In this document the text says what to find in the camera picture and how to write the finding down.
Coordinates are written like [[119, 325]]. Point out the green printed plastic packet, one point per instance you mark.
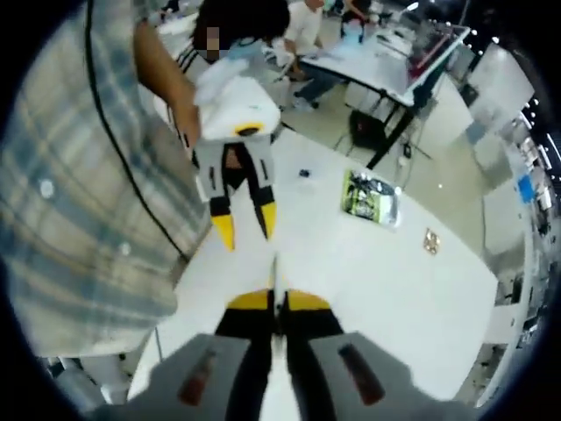
[[364, 199]]

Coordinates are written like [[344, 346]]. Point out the person's left hand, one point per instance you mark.
[[193, 118]]

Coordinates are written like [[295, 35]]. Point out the person arm plaid sleeve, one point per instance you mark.
[[66, 197]]

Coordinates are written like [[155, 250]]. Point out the small gold foil packet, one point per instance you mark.
[[431, 241]]

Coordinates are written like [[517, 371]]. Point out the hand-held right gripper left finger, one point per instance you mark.
[[239, 324]]

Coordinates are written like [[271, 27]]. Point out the black floor device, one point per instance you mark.
[[366, 131]]

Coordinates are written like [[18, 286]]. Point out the white office desk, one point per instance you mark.
[[372, 66]]

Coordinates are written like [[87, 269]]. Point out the small black object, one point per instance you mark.
[[304, 173]]

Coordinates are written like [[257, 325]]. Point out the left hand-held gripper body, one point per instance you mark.
[[236, 105]]

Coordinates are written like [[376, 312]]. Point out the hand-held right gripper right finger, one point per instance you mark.
[[315, 322]]

